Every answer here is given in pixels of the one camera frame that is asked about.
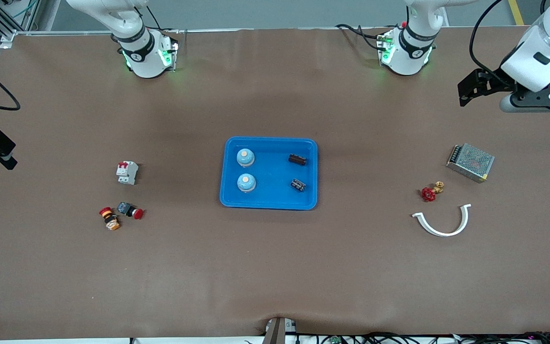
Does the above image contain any aluminium frame profile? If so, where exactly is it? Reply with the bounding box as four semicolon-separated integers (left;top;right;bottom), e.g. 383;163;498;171
0;0;63;48

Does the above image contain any red orange emergency stop button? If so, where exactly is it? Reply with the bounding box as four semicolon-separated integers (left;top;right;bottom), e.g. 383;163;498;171
99;206;122;231

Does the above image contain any metal mesh power supply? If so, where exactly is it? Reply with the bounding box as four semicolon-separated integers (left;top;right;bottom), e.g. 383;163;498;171
446;143;496;183

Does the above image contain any brass valve with red handle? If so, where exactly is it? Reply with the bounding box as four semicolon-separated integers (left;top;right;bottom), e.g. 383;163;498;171
421;181;445;203

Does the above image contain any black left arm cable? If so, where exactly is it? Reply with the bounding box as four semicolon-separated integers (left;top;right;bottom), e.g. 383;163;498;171
469;0;505;72

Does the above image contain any white circuit breaker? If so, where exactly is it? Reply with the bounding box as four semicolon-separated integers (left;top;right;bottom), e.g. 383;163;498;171
116;161;139;186

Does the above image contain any red mushroom push button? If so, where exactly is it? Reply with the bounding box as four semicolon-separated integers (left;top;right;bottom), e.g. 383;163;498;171
116;202;145;220

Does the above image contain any black cable bundle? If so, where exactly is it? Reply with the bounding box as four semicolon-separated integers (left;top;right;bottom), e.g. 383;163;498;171
299;331;550;344

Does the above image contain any blue bell with cream button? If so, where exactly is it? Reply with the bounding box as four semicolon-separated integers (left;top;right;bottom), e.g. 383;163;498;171
237;173;256;193
236;148;255;168

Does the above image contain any table edge bracket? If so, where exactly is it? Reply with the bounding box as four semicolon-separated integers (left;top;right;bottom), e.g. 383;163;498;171
262;316;298;344

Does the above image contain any black base cable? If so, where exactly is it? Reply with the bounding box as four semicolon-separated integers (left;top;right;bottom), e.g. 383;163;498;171
336;23;385;51

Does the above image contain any blue plastic tray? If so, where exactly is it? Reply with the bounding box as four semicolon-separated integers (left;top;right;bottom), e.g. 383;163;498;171
220;136;318;211

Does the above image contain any white half-round pipe clamp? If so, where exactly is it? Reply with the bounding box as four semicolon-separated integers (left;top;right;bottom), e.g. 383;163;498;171
412;204;472;237

